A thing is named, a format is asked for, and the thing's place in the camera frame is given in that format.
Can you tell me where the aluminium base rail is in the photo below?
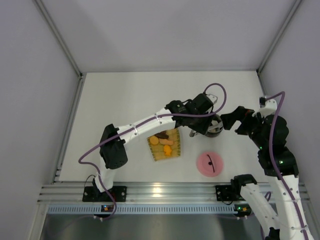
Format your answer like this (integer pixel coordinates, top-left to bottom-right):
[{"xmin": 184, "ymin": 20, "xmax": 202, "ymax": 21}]
[{"xmin": 37, "ymin": 181, "xmax": 311, "ymax": 204}]

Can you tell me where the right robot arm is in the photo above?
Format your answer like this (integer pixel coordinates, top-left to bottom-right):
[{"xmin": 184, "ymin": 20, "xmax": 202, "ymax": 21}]
[{"xmin": 221, "ymin": 106, "xmax": 314, "ymax": 240}]

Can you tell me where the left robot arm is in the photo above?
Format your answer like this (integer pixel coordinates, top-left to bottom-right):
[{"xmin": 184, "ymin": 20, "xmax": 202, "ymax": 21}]
[{"xmin": 92, "ymin": 93, "xmax": 218, "ymax": 194}]

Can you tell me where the orange fish cookie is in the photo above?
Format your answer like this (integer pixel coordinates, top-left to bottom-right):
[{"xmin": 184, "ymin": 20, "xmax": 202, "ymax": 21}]
[{"xmin": 163, "ymin": 145, "xmax": 172, "ymax": 157}]

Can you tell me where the slotted cable duct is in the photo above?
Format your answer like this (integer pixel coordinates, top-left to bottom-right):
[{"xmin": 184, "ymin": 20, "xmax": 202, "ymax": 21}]
[{"xmin": 47, "ymin": 203, "xmax": 236, "ymax": 215}]

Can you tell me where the green bamboo tray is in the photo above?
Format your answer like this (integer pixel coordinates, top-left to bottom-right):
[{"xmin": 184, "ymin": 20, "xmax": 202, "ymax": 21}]
[{"xmin": 147, "ymin": 128, "xmax": 181, "ymax": 162}]

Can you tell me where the right black base bracket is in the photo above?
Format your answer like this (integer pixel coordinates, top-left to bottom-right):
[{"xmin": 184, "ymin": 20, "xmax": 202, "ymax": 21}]
[{"xmin": 215, "ymin": 184, "xmax": 242, "ymax": 202}]

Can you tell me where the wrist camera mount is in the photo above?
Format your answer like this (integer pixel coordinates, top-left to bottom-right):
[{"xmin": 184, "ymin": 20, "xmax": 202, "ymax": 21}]
[
  {"xmin": 206, "ymin": 93, "xmax": 219, "ymax": 105},
  {"xmin": 252, "ymin": 97, "xmax": 278, "ymax": 118}
]

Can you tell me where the pink round lid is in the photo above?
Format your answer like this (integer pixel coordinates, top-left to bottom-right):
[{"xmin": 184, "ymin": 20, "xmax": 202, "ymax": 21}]
[{"xmin": 196, "ymin": 151, "xmax": 224, "ymax": 178}]

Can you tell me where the round yellow cracker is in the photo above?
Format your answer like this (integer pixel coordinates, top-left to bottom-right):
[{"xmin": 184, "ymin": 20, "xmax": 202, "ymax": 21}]
[{"xmin": 149, "ymin": 135, "xmax": 159, "ymax": 146}]

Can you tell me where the dark chocolate leaf cookie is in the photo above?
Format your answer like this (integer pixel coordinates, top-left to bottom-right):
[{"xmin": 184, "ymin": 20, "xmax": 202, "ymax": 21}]
[{"xmin": 154, "ymin": 132, "xmax": 169, "ymax": 139}]

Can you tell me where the steel lunch box bowl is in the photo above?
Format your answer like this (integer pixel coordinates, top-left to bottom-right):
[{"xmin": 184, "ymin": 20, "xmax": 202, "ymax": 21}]
[{"xmin": 199, "ymin": 114, "xmax": 224, "ymax": 138}]

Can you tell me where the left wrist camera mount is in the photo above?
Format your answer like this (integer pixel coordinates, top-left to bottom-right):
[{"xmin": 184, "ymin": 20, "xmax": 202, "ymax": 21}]
[{"xmin": 206, "ymin": 93, "xmax": 219, "ymax": 105}]

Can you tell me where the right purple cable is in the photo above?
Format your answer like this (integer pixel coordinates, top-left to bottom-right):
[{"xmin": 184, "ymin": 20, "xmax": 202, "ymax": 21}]
[{"xmin": 259, "ymin": 91, "xmax": 311, "ymax": 240}]

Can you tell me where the black base bracket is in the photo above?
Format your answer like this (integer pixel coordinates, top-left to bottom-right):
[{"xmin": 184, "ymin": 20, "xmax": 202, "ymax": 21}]
[
  {"xmin": 82, "ymin": 186, "xmax": 127, "ymax": 203},
  {"xmin": 215, "ymin": 184, "xmax": 242, "ymax": 202}
]

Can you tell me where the left black base bracket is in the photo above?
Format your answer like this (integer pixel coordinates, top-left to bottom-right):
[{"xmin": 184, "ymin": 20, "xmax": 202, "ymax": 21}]
[{"xmin": 82, "ymin": 186, "xmax": 127, "ymax": 203}]

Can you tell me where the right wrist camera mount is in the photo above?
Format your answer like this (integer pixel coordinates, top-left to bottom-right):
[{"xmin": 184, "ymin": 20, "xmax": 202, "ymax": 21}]
[{"xmin": 252, "ymin": 97, "xmax": 278, "ymax": 118}]

